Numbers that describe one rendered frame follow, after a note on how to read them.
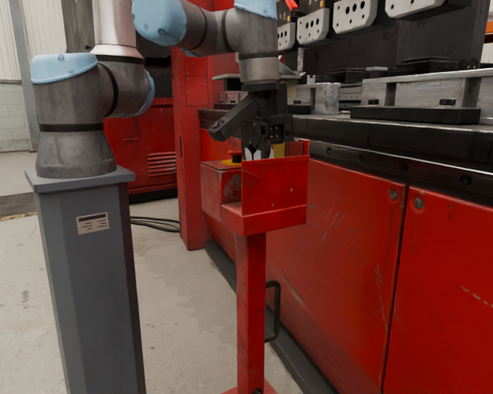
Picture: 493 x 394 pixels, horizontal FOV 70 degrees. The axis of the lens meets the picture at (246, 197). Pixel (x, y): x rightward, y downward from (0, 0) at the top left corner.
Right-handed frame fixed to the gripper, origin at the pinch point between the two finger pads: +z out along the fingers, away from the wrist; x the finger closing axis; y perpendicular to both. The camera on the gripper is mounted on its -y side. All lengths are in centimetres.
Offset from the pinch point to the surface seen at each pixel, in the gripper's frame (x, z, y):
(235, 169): 4.9, -3.0, -2.1
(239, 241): 5.6, 14.1, -2.0
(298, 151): -1.9, -6.0, 9.5
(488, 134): -33.6, -11.0, 18.5
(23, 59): 708, -90, -40
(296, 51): 45, -30, 46
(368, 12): 5, -34, 37
